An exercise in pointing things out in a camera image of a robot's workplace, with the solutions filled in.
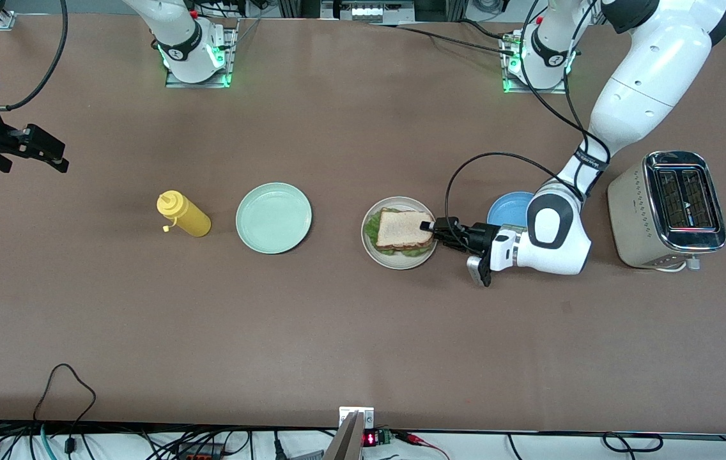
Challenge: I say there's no blue plate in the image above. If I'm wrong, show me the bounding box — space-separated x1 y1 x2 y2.
486 192 537 229

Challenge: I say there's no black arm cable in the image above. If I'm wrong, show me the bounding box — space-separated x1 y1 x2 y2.
0 0 70 112
445 0 613 253

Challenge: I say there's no grey camera mount bar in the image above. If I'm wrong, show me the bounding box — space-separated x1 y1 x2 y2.
323 411 364 460

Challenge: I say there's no black coiled floor cable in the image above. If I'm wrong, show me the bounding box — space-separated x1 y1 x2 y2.
603 433 664 454

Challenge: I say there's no yellow squeeze bottle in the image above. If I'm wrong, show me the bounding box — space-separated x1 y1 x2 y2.
157 190 212 238

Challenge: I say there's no beige plate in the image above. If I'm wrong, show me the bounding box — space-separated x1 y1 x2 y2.
361 196 439 271

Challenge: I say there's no black looped table cable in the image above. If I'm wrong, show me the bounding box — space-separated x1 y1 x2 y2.
32 364 97 456

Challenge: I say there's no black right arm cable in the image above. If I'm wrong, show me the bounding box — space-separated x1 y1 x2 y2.
0 0 70 112

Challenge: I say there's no silver camera mount bracket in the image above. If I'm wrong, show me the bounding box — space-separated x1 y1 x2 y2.
339 406 375 430

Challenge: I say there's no red clip wire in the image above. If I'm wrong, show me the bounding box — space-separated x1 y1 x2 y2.
395 431 450 460

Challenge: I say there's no green lettuce leaf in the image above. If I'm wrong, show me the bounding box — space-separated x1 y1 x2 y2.
365 208 434 257

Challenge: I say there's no black base power cable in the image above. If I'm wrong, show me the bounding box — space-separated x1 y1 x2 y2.
369 21 520 58

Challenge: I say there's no light green plate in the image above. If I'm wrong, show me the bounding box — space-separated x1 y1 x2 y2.
236 183 313 255

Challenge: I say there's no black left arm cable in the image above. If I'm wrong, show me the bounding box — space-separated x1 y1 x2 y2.
445 0 613 253

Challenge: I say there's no white lit power unit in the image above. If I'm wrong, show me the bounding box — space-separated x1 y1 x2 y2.
320 0 416 24

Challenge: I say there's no beige chrome toaster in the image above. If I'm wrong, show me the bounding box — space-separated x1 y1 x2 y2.
607 151 726 273

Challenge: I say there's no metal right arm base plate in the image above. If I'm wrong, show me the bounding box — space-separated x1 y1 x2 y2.
165 18 239 89

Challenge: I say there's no bread slice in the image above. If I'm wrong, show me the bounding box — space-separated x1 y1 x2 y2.
376 210 435 250

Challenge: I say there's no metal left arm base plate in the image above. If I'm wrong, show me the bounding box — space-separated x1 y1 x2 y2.
500 35 569 95

